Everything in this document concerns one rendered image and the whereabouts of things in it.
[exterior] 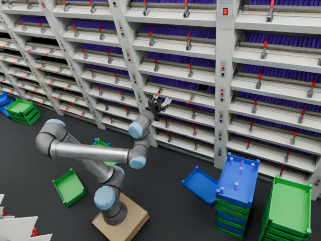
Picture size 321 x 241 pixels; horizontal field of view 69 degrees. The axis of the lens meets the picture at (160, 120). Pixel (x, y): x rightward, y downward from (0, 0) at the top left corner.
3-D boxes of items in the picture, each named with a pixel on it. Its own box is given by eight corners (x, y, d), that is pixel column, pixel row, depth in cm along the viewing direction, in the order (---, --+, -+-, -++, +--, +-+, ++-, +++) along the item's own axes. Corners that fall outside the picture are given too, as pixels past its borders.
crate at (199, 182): (225, 190, 194) (226, 185, 189) (210, 208, 186) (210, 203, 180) (197, 170, 212) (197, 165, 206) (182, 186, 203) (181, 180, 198)
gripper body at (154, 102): (162, 98, 147) (152, 109, 140) (164, 108, 153) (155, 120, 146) (152, 95, 151) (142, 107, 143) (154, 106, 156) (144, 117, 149)
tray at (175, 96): (215, 109, 166) (214, 102, 158) (144, 93, 193) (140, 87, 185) (224, 86, 172) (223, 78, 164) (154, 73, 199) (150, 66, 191)
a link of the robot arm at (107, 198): (99, 217, 170) (89, 205, 158) (105, 195, 182) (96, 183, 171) (119, 217, 167) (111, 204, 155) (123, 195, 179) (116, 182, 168)
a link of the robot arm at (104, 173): (109, 196, 183) (30, 137, 141) (114, 177, 195) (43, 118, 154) (124, 192, 177) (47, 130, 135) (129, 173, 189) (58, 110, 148)
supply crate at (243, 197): (250, 209, 133) (251, 202, 127) (215, 197, 141) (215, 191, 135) (258, 167, 151) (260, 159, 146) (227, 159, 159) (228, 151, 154)
